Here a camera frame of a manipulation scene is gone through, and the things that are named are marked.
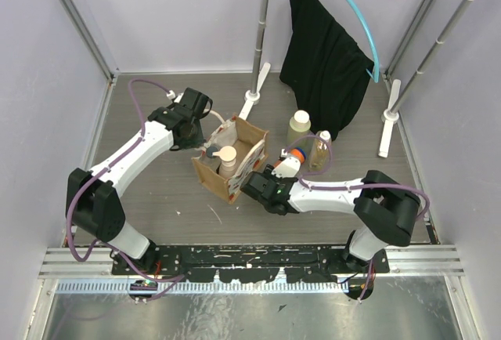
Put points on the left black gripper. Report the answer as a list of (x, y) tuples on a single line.
[(200, 136)]

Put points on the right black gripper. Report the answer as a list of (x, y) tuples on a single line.
[(268, 173)]

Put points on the orange bottle blue cap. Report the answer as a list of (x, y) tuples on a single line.
[(299, 154)]

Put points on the beige pump dispenser bottle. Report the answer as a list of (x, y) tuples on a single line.
[(228, 164)]

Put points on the clear amber liquid bottle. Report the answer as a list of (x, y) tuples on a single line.
[(320, 151)]

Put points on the cream round cap bottle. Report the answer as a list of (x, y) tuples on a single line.
[(299, 126)]

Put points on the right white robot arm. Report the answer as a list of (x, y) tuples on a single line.
[(388, 210)]

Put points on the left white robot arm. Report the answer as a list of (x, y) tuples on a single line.
[(94, 196)]

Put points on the grey cap small bottle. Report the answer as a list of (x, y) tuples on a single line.
[(211, 159)]

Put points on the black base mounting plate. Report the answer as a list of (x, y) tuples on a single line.
[(309, 263)]

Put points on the black hanging cloth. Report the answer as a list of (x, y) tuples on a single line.
[(324, 67)]

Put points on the blue clothes hanger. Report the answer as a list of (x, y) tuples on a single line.
[(375, 72)]

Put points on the aluminium frame rail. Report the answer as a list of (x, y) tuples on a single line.
[(416, 260)]

